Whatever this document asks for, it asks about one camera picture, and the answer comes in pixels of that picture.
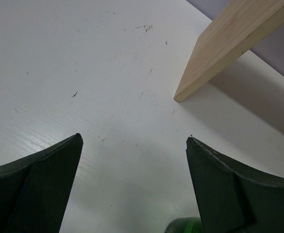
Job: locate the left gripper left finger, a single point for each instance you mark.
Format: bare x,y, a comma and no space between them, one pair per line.
34,190

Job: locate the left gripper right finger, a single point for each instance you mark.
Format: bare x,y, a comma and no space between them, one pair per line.
233,197

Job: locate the wooden three-tier shelf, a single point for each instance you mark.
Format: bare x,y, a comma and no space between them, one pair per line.
240,26

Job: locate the green bottle yellow label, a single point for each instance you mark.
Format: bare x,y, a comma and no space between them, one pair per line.
185,225

